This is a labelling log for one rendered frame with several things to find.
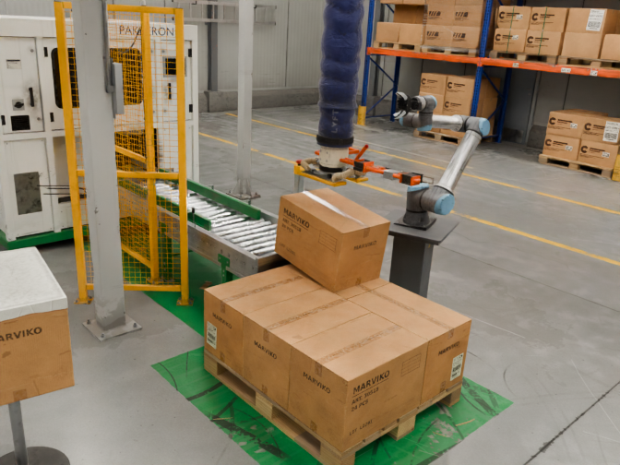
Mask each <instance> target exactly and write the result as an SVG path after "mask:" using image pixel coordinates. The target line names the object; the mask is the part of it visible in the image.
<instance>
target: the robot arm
mask: <svg viewBox="0 0 620 465"><path fill-rule="evenodd" d="M396 94H397V95H399V96H400V97H401V98H398V100H397V103H398V108H399V109H396V110H404V111H400V112H398V113H394V114H393V115H394V116H395V117H394V119H399V123H400V124H401V125H403V126H408V127H414V128H417V131H430V130H431V129H432V128H445V129H451V130H452V131H455V132H464V133H465V135H464V137H463V139H462V140H461V142H460V144H459V146H458V148H457V150H456V152H455V154H454V156H453V157H452V159H451V161H450V163H449V165H448V167H447V168H446V170H445V172H444V174H443V176H442V178H441V179H440V181H439V183H438V184H437V185H434V187H433V189H429V184H424V183H420V184H419V185H414V186H410V185H408V189H407V204H406V212H405V214H404V216H403V222H404V223H406V224H409V225H413V226H423V225H427V224H429V223H430V217H429V214H428V211H429V212H433V213H435V214H438V215H447V214H448V213H449V212H450V211H451V210H452V209H453V208H454V205H455V200H454V199H455V198H454V193H453V190H454V188H455V186H456V185H457V183H458V181H459V178H460V177H461V175H462V173H463V172H464V170H465V168H466V166H467V164H468V162H469V160H470V158H471V156H472V154H473V152H474V151H475V149H476V147H477V146H478V144H479V142H480V140H481V139H482V137H483V136H487V135H488V133H489V131H490V123H489V121H488V120H487V119H485V118H482V117H473V116H467V115H458V114H455V115H453V116H443V115H433V112H434V109H435V107H436V106H437V101H436V98H435V97H434V96H432V95H426V96H420V95H419V96H414V97H412V98H411V97H410V96H409V95H408V94H405V93H402V92H397V93H396ZM410 110H413V111H415V112H416V111H419V113H409V111H410Z"/></svg>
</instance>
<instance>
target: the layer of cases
mask: <svg viewBox="0 0 620 465"><path fill-rule="evenodd" d="M470 331H471V318H468V317H466V316H464V315H461V314H459V313H457V312H455V311H453V310H450V309H448V308H446V307H444V306H442V305H440V304H437V303H434V302H432V301H430V300H428V299H426V298H423V297H422V296H420V295H418V294H415V293H413V292H410V291H407V290H405V289H403V288H401V287H400V286H397V285H395V284H393V283H390V282H388V281H386V280H383V279H380V278H378V279H375V280H370V281H367V282H364V283H361V284H358V285H355V286H352V287H350V288H347V289H344V290H341V291H338V292H332V291H330V290H329V289H327V288H326V287H324V286H323V285H322V284H320V283H319V282H317V281H316V280H314V279H313V278H311V277H310V276H308V275H307V274H306V273H304V272H303V271H301V270H300V269H298V268H297V267H296V266H295V265H293V264H289V265H286V266H282V267H279V268H274V269H271V270H267V271H264V272H261V273H257V274H255V275H251V276H248V277H245V278H241V279H239V280H233V281H230V282H226V283H223V284H220V285H217V286H213V287H210V288H207V289H204V334H205V349H206V350H208V351H209V352H210V353H212V354H213V355H214V356H216V357H217V358H218V359H220V360H221V361H222V362H224V363H225V364H226V365H228V366H229V367H230V368H232V370H233V371H235V372H236V373H237V374H239V375H240V376H242V377H243V378H244V379H245V380H247V381H248V382H249V383H251V384H252V385H253V386H255V387H256V388H258V389H259V390H260V391H261V392H263V393H264V394H265V395H267V396H268V397H269V398H271V399H272V400H274V401H275V402H276V403H277V404H279V405H280V406H281V407H282V408H283V409H284V410H286V411H288V412H289V413H290V414H291V415H292V416H294V417H295V418H296V419H298V420H299V421H300V422H302V423H303V424H305V425H306V426H307V427H308V428H310V429H311V430H312V431H314V432H315V433H316V434H318V435H319V436H321V437H322V438H323V439H325V440H326V441H327V442H328V443H330V444H331V445H332V446H333V447H334V448H336V449H337V450H338V451H340V452H341V453H342V452H344V451H345V450H347V449H349V448H350V447H352V446H354V445H356V444H357V443H359V442H361V441H362V440H364V439H366V438H367V437H368V436H370V435H372V434H374V433H375V432H377V431H379V430H380V429H382V428H383V427H385V426H387V425H388V424H390V423H392V422H394V421H396V420H397V419H398V418H400V417H401V416H403V415H405V414H406V413H408V412H410V411H412V410H413V409H415V408H417V407H418V406H420V405H422V404H423V403H425V402H427V401H428V400H430V399H431V398H433V397H435V396H436V395H438V394H440V393H441V392H443V391H444V390H446V389H448V388H450V387H452V386H453V385H455V384H457V383H458V382H459V381H461V380H462V377H463V371H464V365H465V359H466V353H467V348H468V342H469V336H470Z"/></svg>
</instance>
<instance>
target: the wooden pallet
mask: <svg viewBox="0 0 620 465"><path fill-rule="evenodd" d="M204 368H205V369H206V370H207V371H208V372H210V373H211V374H212V375H213V376H215V377H216V378H217V379H218V380H220V381H221V383H222V384H224V385H225V386H226V387H227V388H229V389H230V390H231V391H233V392H234V393H235V394H236V395H237V396H239V397H240V398H241V399H243V400H244V401H245V402H246V403H248V404H249V405H250V406H251V407H253V408H254V409H255V410H256V411H258V412H259V413H260V414H261V415H263V416H264V417H265V418H266V419H268V420H269V421H270V422H271V423H273V424H274V425H275V426H277V427H278V428H279V429H280V430H281V431H282V432H283V433H284V434H285V435H287V436H288V437H289V438H291V439H292V440H293V441H294V442H296V443H297V444H298V445H299V446H301V447H302V448H303V449H305V450H306V451H307V452H308V453H309V454H311V455H312V456H313V457H314V458H316V459H317V460H318V461H320V462H321V463H322V464H323V465H354V458H355V452H356V451H358V450H359V449H361V448H363V447H365V446H366V445H368V444H370V443H371V442H373V441H375V440H376V439H378V438H379V437H380V436H382V435H384V434H387V435H389V436H391V437H392V438H394V439H395V440H397V441H398V440H399V439H401V438H402V437H404V436H405V435H407V434H408V433H410V432H411V431H413V430H414V424H415V417H416V414H417V413H419V412H421V411H423V410H425V409H426V408H428V407H429V406H431V405H433V404H434V403H436V402H437V401H440V402H442V403H444V404H445V405H447V406H448V407H450V406H452V405H454V404H455V403H457V402H458V401H459V397H460V392H461V386H462V380H461V381H459V382H458V383H457V384H455V385H453V386H452V387H449V388H448V389H446V390H444V391H443V392H441V393H440V394H438V395H436V396H435V397H433V398H431V399H430V400H428V401H427V402H425V403H423V404H422V405H420V406H418V407H417V408H415V409H413V410H412V411H410V412H408V413H406V414H405V415H403V416H401V417H400V418H398V419H397V420H396V421H394V422H392V423H390V424H388V425H387V426H385V427H383V428H382V429H380V430H379V431H377V432H375V433H374V434H372V435H370V436H368V437H367V438H366V439H364V440H362V441H361V442H359V443H357V444H356V445H354V446H352V447H350V448H349V449H347V450H345V451H344V452H342V453H341V452H340V451H338V450H337V449H336V448H334V447H333V446H332V445H331V444H330V443H328V442H327V441H326V440H325V439H323V438H322V437H321V436H319V435H318V434H316V433H315V432H314V431H312V430H311V429H310V428H308V427H307V426H306V425H305V424H303V423H302V422H300V421H299V420H298V419H296V418H295V417H294V416H292V415H291V414H290V413H289V412H288V411H286V410H284V409H283V408H282V407H281V406H280V405H279V404H277V403H276V402H275V401H274V400H272V399H271V398H269V397H268V396H267V395H265V394H264V393H263V392H261V391H260V390H259V389H258V388H256V387H255V386H253V385H252V384H251V383H249V382H248V381H247V380H245V379H244V378H243V377H242V376H240V375H239V374H237V373H236V372H235V371H233V370H232V368H230V367H229V366H228V365H226V364H225V363H224V362H222V361H221V360H220V359H218V358H217V357H216V356H214V355H213V354H212V353H210V352H209V351H208V350H206V349H205V348H204Z"/></svg>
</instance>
